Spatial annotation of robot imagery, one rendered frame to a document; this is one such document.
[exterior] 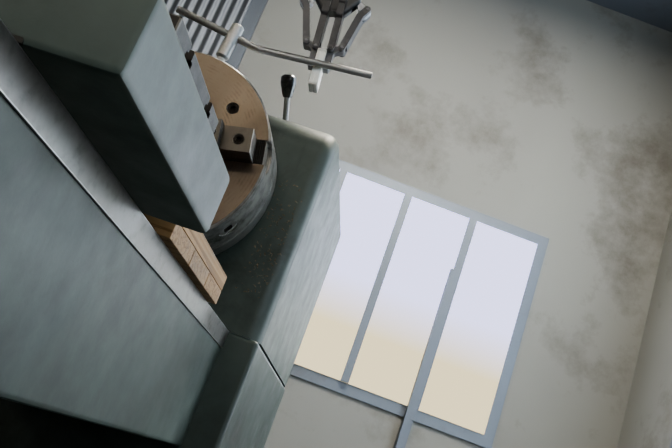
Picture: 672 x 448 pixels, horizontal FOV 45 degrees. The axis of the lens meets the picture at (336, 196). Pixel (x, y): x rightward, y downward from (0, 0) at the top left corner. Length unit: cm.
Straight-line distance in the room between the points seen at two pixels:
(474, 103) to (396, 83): 41
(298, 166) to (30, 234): 84
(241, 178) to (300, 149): 21
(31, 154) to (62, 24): 9
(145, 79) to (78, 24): 5
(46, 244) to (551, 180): 370
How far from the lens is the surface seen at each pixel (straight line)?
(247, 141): 118
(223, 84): 127
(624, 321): 415
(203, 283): 99
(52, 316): 66
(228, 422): 128
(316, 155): 138
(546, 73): 441
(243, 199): 119
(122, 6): 49
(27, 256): 59
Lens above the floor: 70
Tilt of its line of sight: 19 degrees up
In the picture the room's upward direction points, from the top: 21 degrees clockwise
